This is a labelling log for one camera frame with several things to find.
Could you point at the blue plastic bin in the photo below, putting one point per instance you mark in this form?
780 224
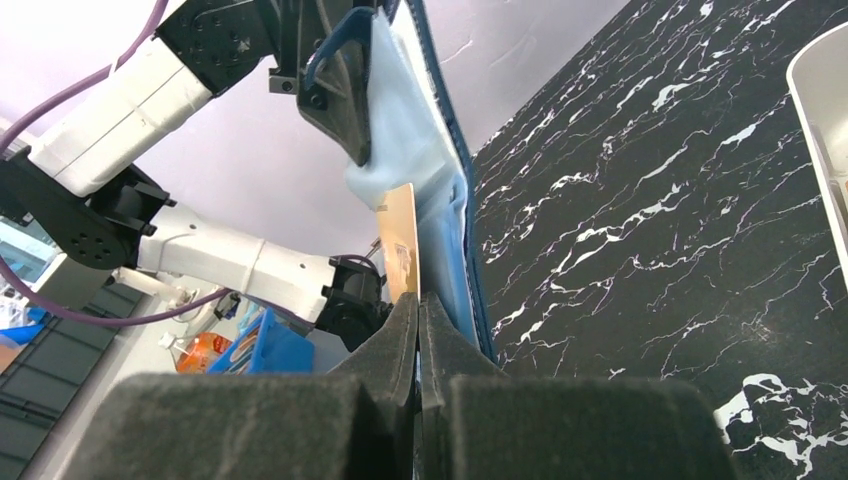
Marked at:
266 346

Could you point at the orange bottle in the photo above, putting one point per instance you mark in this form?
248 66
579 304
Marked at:
194 354

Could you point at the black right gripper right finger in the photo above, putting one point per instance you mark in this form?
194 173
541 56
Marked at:
479 423

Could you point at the black marbled table mat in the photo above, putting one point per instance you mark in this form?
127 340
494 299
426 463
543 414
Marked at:
653 212

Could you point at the blue leather card holder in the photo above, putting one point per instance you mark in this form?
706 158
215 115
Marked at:
416 139

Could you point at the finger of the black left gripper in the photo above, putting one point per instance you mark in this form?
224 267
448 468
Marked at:
323 56

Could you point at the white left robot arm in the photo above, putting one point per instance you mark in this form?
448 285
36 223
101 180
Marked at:
215 151

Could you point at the gold credit card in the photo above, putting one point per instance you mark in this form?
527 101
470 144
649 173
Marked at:
397 230

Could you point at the white oblong plastic tray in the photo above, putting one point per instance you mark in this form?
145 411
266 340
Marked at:
817 82

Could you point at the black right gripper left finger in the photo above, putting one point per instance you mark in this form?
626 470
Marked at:
355 422

